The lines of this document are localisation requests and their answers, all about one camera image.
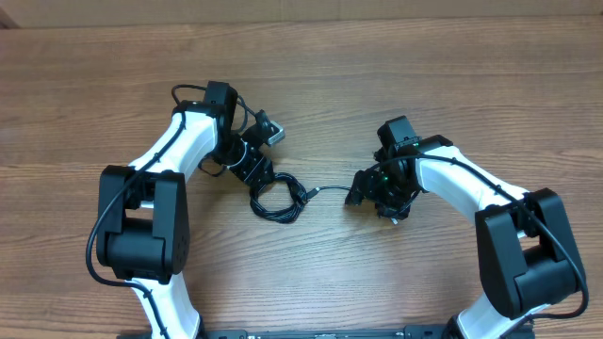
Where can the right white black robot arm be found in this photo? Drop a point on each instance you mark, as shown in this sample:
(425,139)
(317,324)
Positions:
(529,262)

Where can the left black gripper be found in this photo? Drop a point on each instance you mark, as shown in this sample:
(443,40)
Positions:
(251,170)

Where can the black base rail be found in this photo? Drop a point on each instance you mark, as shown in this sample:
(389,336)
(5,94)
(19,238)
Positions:
(325,333)

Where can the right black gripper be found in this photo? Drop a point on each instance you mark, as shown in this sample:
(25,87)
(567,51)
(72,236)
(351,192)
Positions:
(365,189)

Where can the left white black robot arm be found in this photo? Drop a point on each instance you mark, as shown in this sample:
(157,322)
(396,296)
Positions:
(141,237)

